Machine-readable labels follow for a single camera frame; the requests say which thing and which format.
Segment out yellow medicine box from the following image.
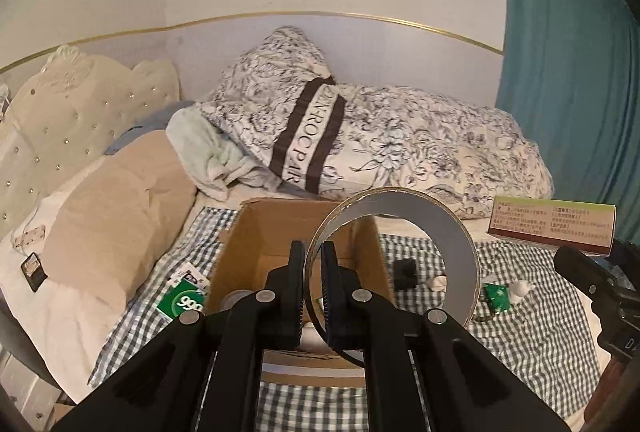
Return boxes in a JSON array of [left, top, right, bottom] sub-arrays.
[[486, 196, 617, 257]]

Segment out mint green towel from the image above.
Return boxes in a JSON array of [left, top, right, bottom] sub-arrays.
[[166, 107, 281, 202]]

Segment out floral printed duvet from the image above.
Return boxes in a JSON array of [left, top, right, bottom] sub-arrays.
[[195, 26, 555, 220]]

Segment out blue-grey pillow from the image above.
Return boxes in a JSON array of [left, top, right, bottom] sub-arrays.
[[102, 99, 196, 158]]

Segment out grey checked blanket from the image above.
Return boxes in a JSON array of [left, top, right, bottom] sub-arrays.
[[87, 207, 601, 432]]

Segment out brown cardboard box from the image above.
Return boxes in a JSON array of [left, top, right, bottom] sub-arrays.
[[202, 197, 398, 388]]

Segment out beaded bracelet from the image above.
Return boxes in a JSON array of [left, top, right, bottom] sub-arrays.
[[470, 297, 503, 324]]

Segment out green white-print packet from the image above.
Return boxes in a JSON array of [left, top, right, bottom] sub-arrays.
[[155, 284, 208, 324]]

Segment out small black device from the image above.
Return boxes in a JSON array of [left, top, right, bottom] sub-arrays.
[[20, 253, 48, 293]]

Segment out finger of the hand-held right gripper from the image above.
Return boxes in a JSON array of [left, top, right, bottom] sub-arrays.
[[554, 246, 621, 308], [612, 239, 640, 275]]

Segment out green patterned sachet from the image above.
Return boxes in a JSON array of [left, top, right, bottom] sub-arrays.
[[482, 283, 511, 313]]

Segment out bed with white sheet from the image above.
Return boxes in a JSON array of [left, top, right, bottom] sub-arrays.
[[0, 152, 611, 432]]

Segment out beige pillow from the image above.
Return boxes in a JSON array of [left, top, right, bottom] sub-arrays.
[[44, 129, 198, 310]]

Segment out white power strip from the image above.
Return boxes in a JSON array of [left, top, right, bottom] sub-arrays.
[[11, 224, 47, 249]]

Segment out teal curtain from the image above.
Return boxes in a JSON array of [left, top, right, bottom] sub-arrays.
[[495, 0, 640, 245]]

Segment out wide tape roll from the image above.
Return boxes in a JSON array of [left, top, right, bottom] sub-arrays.
[[304, 187, 482, 368]]

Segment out small printed card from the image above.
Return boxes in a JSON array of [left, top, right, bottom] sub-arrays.
[[172, 262, 211, 290]]

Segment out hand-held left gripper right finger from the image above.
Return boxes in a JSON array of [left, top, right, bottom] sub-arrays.
[[320, 242, 573, 432]]

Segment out cream tufted headboard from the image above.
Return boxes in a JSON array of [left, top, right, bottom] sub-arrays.
[[0, 44, 182, 240]]

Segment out small black container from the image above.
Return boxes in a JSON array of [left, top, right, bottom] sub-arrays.
[[392, 258, 418, 291]]

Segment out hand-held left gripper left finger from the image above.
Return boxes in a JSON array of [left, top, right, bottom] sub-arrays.
[[50, 239, 306, 432]]

